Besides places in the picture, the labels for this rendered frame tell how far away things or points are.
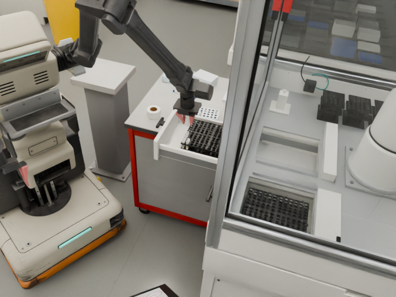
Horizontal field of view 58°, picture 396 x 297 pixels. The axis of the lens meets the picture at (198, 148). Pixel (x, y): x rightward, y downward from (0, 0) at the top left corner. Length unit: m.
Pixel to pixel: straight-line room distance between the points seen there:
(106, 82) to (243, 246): 1.37
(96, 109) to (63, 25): 1.79
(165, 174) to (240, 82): 1.32
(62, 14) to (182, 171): 2.42
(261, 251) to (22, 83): 1.00
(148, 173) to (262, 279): 1.05
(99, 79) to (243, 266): 1.42
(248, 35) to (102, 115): 1.72
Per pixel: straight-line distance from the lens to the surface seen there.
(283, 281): 1.18
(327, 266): 1.08
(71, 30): 3.97
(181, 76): 1.26
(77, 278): 2.19
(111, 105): 2.21
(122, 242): 2.26
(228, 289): 1.33
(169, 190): 2.06
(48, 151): 1.66
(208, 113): 1.83
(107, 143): 2.44
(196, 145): 1.48
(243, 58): 0.68
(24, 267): 2.00
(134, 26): 1.09
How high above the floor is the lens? 1.89
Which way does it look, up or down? 42 degrees down
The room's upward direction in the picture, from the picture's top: 5 degrees clockwise
